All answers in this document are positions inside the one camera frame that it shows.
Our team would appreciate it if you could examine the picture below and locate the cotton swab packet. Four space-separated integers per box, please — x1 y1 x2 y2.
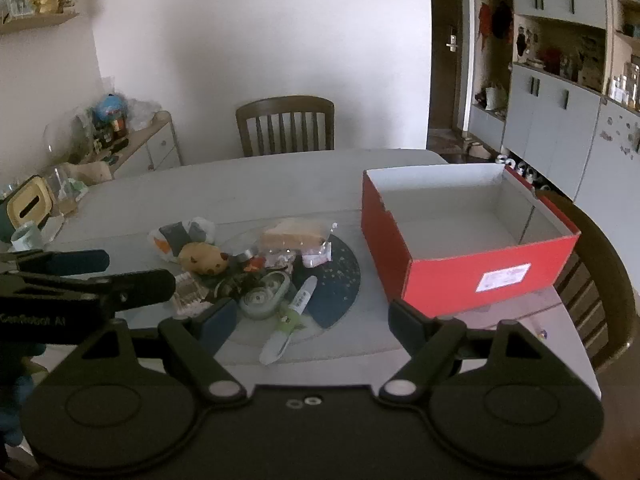
172 272 213 318

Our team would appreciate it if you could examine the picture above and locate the pale bag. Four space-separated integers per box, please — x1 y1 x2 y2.
482 85 507 111

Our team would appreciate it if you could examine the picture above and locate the clear plastic bag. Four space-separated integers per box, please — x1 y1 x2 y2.
127 99 163 128

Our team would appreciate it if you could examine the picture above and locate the white marker pen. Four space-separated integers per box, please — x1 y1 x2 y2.
286 276 319 317

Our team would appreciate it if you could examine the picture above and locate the black hanging bag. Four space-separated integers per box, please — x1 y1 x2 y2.
492 2 514 39

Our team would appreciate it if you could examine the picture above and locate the red cardboard shoe box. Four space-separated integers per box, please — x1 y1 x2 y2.
361 162 582 318

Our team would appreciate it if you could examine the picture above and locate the grey wall cabinet unit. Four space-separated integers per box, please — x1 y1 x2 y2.
467 0 640 201

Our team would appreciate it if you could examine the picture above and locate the white green tube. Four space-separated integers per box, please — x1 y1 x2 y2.
258 305 307 366

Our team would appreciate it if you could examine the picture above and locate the row of shoes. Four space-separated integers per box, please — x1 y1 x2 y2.
495 155 551 193

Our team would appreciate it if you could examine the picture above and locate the dark brown door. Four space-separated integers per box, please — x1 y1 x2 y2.
429 0 471 136

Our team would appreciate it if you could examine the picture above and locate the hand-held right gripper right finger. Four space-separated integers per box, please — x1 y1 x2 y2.
380 299 551 404

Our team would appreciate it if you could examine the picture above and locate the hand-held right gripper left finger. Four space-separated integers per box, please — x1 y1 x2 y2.
82 297 248 404

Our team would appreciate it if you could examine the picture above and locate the plastic-wrapped bread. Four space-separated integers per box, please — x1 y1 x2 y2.
257 217 338 256

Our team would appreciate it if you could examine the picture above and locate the grey correction tape dispenser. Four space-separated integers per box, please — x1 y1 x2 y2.
237 270 292 320

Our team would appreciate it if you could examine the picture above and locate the pink packet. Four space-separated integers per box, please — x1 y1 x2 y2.
301 242 333 268

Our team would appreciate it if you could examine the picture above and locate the person's left hand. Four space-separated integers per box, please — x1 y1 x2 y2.
0 344 47 449

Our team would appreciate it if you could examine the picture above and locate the wooden wall shelf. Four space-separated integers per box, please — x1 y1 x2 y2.
0 10 81 36

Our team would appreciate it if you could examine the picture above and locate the brown wooden chair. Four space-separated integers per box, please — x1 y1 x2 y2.
537 190 635 373
235 95 335 157

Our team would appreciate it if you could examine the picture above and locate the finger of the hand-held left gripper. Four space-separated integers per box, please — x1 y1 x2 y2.
0 268 177 320
0 249 110 277

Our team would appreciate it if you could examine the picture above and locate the beige cloth bundle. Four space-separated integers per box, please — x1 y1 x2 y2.
75 161 113 184

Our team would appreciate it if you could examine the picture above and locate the tissue box with yellow lid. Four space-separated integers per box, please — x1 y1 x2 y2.
0 175 53 241

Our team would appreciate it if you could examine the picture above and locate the clear glass jar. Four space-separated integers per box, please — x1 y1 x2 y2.
42 165 76 218

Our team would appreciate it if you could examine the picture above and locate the pale sideboard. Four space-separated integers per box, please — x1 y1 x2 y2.
75 110 183 178

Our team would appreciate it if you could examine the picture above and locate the round printed glass turntable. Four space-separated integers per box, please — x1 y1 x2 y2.
215 220 362 346

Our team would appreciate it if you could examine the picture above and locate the yellow spotted plush toy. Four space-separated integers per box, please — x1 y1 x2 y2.
178 242 231 277

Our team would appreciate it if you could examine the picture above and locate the pale green mug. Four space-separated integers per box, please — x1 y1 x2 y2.
10 222 46 252

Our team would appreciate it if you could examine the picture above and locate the green white packet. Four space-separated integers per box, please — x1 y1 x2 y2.
60 180 89 204

